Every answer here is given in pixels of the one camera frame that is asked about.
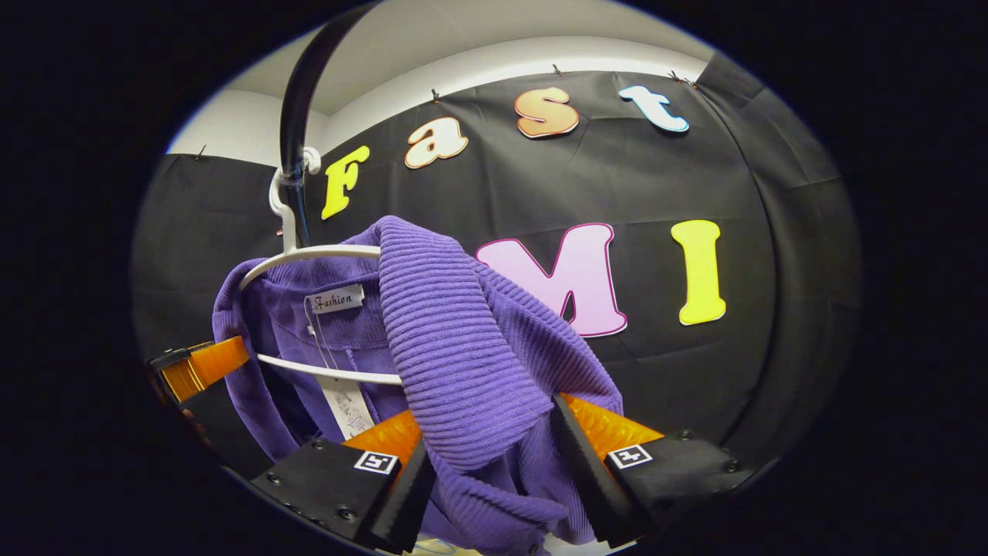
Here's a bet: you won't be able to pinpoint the beige laundry hamper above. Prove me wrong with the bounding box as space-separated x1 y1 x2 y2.
408 539 483 556

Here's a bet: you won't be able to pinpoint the black clothes rack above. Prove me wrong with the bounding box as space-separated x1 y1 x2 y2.
279 0 383 248

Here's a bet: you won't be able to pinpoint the purple ribbed cardigan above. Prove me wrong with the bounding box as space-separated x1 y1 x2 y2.
212 215 626 556

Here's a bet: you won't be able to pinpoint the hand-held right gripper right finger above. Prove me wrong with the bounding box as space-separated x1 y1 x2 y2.
550 392 763 548

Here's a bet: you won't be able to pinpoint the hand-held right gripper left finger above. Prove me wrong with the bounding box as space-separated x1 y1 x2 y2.
249 408 438 554

